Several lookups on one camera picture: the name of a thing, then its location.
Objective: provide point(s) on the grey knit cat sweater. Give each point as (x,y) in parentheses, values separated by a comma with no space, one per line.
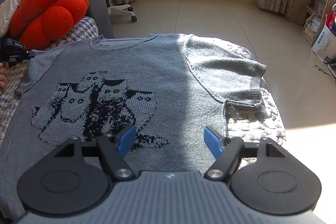
(170,87)

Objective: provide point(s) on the person's left hand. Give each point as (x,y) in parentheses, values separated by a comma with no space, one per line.
(3,76)

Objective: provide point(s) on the white paper shopping bag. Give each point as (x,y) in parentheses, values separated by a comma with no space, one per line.
(324,46)

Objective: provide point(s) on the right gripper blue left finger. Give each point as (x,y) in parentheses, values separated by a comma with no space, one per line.
(111,152)

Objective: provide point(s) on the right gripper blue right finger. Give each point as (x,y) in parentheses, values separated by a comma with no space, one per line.
(227,154)

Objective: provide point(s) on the red knitted knot cushion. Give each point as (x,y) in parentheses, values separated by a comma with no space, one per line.
(38,23)

